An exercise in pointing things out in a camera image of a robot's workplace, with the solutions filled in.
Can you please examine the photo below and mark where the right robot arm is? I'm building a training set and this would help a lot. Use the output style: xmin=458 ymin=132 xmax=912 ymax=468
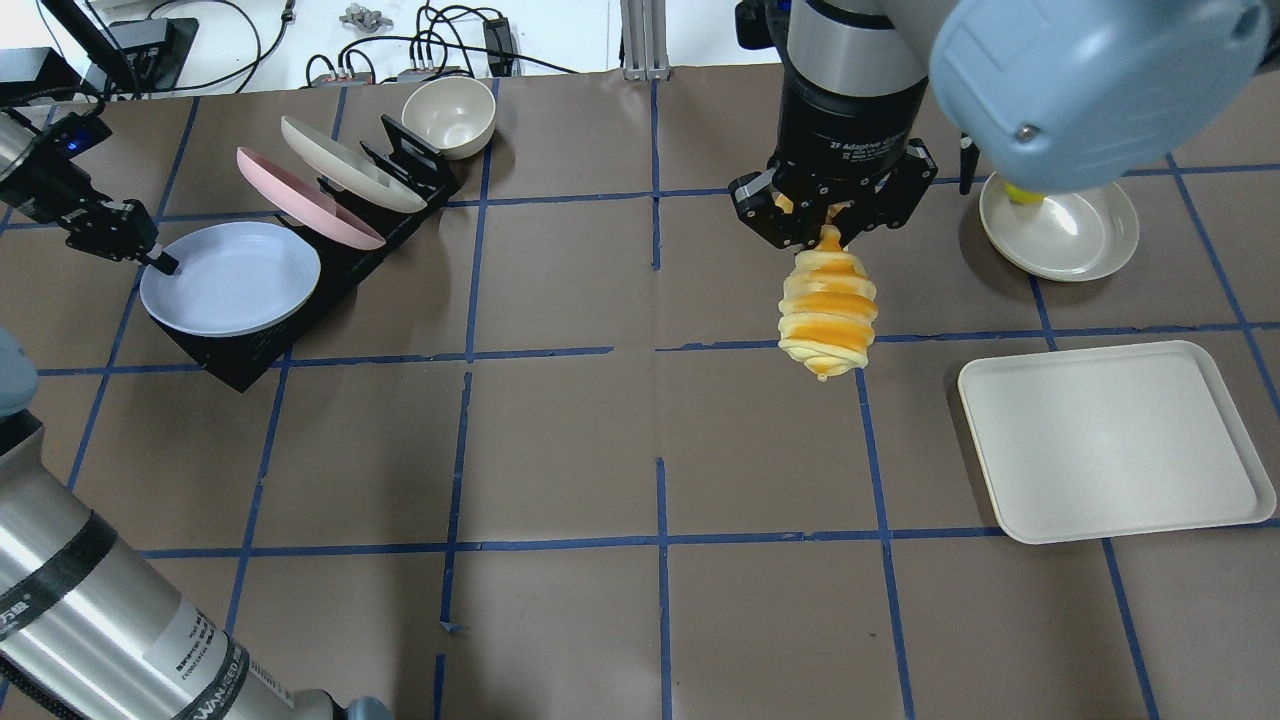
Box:
xmin=728 ymin=1 xmax=1277 ymax=250

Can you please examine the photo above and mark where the pink plate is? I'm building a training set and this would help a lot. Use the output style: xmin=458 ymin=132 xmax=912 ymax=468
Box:
xmin=236 ymin=147 xmax=387 ymax=251

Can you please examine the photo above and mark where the cream round plate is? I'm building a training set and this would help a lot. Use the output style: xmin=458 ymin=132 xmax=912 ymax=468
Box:
xmin=978 ymin=174 xmax=1140 ymax=283

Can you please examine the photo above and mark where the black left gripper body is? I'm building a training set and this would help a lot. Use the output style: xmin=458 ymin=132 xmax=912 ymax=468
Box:
xmin=1 ymin=111 xmax=159 ymax=263

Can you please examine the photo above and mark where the yellow lemon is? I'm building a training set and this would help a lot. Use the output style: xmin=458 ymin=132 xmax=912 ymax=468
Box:
xmin=1004 ymin=181 xmax=1046 ymax=206

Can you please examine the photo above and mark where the cream bowl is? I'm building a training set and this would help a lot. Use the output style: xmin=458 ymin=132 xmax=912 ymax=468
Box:
xmin=399 ymin=76 xmax=497 ymax=160

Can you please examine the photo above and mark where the cream plate in rack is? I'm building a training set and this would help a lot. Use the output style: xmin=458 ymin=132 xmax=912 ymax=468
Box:
xmin=280 ymin=115 xmax=428 ymax=214

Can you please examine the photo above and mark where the black monitor stand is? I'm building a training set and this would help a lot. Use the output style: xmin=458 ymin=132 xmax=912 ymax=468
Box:
xmin=37 ymin=1 xmax=200 ymax=95

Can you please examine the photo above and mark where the white rectangular tray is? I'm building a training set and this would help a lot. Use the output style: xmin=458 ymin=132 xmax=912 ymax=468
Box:
xmin=957 ymin=340 xmax=1277 ymax=544

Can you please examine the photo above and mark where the aluminium frame post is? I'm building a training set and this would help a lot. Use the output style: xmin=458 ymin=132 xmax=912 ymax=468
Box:
xmin=620 ymin=0 xmax=671 ymax=81

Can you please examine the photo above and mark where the metal clamp piece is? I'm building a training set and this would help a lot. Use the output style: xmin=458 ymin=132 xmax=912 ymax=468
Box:
xmin=338 ymin=3 xmax=394 ymax=35

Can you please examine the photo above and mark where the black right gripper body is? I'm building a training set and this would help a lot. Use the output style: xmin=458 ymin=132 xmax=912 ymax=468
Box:
xmin=728 ymin=79 xmax=938 ymax=249

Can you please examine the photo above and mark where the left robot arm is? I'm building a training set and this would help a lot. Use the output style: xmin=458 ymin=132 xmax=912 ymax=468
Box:
xmin=1 ymin=108 xmax=390 ymax=719

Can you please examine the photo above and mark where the yellow croissant bread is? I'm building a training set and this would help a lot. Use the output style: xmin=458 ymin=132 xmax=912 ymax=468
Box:
xmin=777 ymin=224 xmax=879 ymax=382

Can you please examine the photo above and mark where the light blue plate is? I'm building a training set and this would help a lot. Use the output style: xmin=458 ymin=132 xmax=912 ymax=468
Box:
xmin=140 ymin=222 xmax=321 ymax=338

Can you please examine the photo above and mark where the black dish rack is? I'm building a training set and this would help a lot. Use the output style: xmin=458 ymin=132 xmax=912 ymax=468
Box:
xmin=140 ymin=115 xmax=460 ymax=391

